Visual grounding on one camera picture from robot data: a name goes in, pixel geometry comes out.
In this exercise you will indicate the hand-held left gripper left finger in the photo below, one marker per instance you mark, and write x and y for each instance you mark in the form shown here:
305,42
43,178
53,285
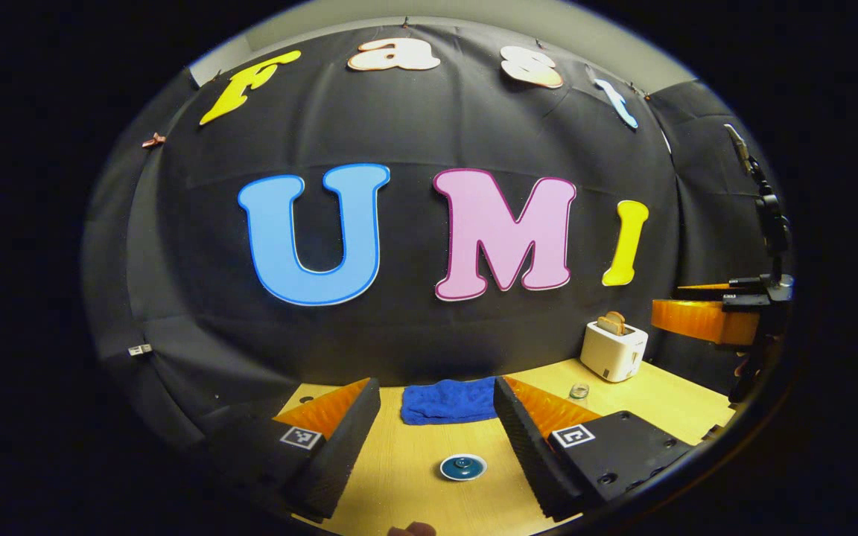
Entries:
339,454

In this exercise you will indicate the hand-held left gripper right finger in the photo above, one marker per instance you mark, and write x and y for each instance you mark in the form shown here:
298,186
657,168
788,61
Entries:
529,454

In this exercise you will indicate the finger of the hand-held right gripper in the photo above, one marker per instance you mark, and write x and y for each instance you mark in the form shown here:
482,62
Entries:
697,318
749,285

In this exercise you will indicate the clear plastic water bottle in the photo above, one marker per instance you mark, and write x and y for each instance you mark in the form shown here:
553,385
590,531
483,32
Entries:
579,391

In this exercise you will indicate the toast slice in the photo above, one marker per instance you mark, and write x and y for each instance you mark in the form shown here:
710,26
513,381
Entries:
606,325
619,318

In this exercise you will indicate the white toaster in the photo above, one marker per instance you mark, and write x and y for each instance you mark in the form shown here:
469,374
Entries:
611,357

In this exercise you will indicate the blue towel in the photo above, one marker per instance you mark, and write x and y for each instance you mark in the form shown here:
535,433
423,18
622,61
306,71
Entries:
447,402

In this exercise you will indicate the white backdrop clip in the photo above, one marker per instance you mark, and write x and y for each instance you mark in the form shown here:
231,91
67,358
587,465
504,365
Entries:
140,349

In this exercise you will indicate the black backdrop cloth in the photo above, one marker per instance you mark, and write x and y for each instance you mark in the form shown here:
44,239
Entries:
414,126

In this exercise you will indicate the copper backdrop clip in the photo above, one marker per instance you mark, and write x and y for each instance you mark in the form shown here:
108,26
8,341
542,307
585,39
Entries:
153,140

